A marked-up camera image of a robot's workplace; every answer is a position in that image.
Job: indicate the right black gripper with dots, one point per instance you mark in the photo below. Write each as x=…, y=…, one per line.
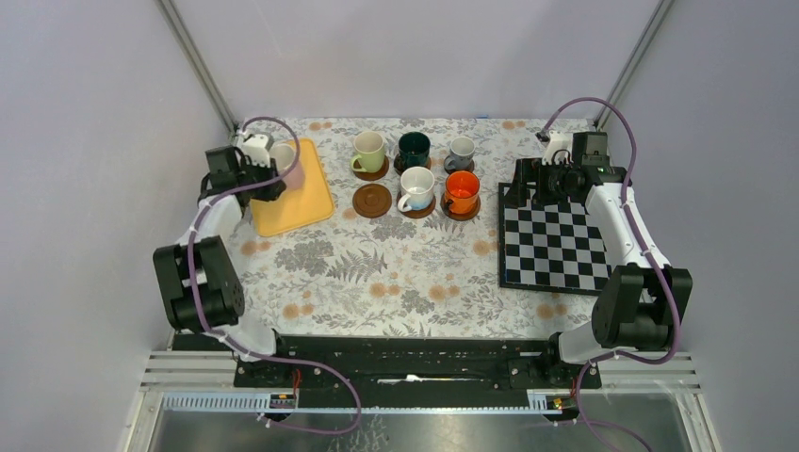
x=529, y=171

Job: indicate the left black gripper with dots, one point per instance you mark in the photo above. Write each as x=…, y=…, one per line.
x=271, y=192

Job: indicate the pink white mug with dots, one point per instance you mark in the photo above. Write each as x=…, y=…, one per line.
x=287, y=164

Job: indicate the yellow tray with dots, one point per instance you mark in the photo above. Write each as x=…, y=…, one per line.
x=297, y=208

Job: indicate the orange mug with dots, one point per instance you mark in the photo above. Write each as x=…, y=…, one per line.
x=462, y=186

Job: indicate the grey mug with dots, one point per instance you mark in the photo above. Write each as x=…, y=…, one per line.
x=460, y=155

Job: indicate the brown wooden coaster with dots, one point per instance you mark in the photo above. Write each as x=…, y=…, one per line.
x=423, y=212
x=399, y=166
x=370, y=176
x=372, y=201
x=445, y=205

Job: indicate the light green mug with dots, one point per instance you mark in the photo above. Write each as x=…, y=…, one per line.
x=369, y=147

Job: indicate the dark green mug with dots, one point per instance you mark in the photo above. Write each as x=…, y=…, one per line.
x=414, y=149

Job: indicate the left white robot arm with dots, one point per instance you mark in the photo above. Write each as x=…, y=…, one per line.
x=197, y=276

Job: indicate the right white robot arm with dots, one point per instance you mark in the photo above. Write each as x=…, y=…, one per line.
x=639, y=311

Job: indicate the black white checkerboard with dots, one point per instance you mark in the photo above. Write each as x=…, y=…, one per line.
x=554, y=248

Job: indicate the floral tablecloth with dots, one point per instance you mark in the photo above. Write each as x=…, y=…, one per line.
x=393, y=275

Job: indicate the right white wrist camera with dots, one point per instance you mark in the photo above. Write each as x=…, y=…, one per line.
x=558, y=147

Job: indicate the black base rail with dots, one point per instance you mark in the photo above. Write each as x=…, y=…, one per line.
x=415, y=373

